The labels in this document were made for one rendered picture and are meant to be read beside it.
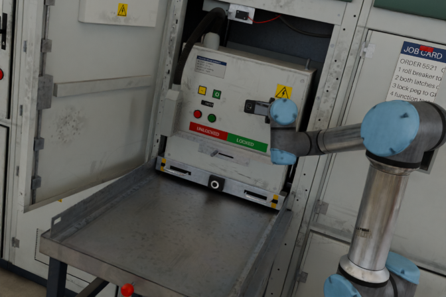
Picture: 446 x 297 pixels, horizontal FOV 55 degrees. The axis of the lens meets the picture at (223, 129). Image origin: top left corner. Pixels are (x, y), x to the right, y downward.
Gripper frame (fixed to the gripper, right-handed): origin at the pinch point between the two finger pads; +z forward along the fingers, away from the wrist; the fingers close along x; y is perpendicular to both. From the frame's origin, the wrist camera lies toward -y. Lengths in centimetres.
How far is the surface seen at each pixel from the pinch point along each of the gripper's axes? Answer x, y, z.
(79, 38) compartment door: 9, -64, -23
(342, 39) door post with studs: 29.5, 19.8, -6.0
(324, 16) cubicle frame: 35.9, 11.9, -5.4
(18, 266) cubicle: -104, -104, 62
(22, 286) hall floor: -112, -98, 58
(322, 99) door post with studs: 8.2, 18.8, -0.1
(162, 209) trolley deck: -42, -29, -7
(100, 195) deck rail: -39, -49, -16
